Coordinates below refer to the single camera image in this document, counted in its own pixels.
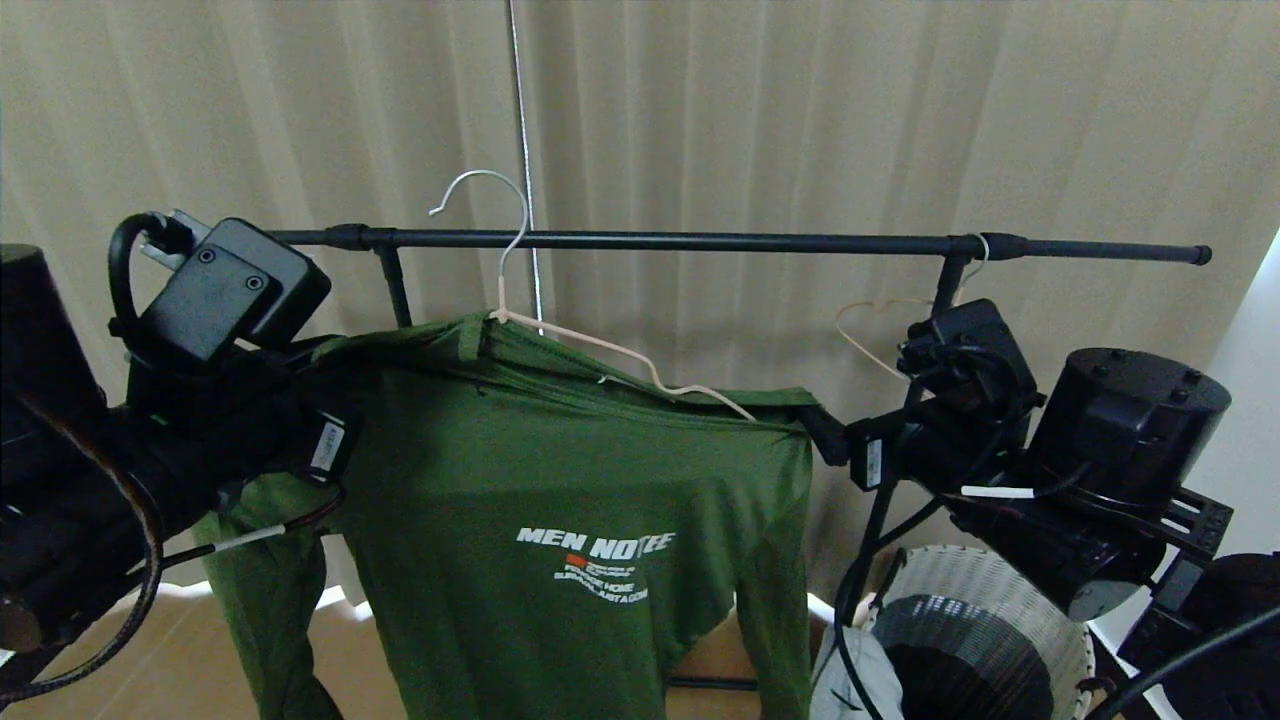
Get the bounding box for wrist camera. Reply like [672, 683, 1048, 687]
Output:
[897, 298, 1041, 411]
[140, 215, 333, 366]

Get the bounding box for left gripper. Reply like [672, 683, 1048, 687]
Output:
[103, 393, 367, 543]

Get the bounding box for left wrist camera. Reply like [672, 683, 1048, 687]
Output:
[140, 215, 333, 366]

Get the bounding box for green long-sleeved shirt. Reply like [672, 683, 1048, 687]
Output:
[195, 312, 823, 720]

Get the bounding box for white laundry basket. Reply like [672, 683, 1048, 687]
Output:
[860, 545, 1101, 720]

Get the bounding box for black clothes rack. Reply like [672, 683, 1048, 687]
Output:
[265, 223, 1214, 693]

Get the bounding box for pale grey shorts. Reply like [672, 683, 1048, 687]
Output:
[808, 625, 906, 720]

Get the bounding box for beige curtain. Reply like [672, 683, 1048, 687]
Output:
[0, 0, 1280, 641]

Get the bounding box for pink clothes hanger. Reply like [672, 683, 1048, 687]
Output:
[428, 170, 758, 423]
[835, 235, 991, 383]

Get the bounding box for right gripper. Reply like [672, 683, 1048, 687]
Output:
[797, 400, 1041, 497]

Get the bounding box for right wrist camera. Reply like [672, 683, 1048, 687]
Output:
[897, 298, 1041, 411]

